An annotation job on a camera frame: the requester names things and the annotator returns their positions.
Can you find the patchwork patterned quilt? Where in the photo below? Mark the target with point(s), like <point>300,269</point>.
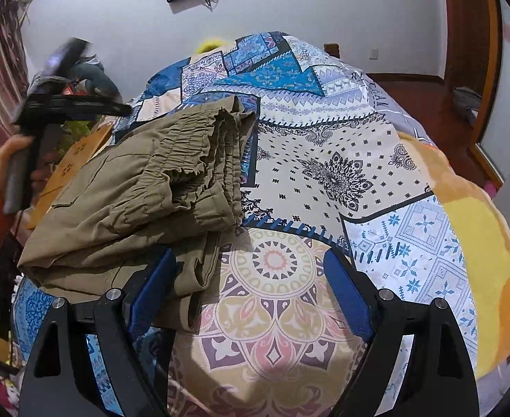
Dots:
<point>324,173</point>

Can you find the wooden bed post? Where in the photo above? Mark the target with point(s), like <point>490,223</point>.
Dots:
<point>332,49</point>

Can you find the yellow foam noodle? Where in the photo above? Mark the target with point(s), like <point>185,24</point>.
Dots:
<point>209,44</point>

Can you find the white wall socket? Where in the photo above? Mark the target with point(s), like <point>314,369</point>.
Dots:
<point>374,53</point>

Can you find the person's left hand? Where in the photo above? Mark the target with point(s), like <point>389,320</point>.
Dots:
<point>9,152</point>

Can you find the khaki pants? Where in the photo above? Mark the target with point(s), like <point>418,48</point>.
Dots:
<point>150,182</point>

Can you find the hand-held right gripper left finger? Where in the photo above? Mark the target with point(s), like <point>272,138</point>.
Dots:
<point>150,291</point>

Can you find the yellow orange blanket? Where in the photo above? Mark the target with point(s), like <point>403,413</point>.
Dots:
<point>485,252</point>

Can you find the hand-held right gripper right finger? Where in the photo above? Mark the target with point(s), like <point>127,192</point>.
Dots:
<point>346,286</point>

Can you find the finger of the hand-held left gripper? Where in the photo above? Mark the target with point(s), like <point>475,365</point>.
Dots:
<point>103,106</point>
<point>66,56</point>

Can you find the mustard yellow folded cloth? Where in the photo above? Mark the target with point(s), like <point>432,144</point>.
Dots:
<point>79,156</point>

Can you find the orange box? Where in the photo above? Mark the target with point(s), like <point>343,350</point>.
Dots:
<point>70,91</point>

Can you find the brown wooden door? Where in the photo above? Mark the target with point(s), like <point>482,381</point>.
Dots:
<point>467,43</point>

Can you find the grey bag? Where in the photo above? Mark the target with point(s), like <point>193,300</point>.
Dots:
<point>467,100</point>

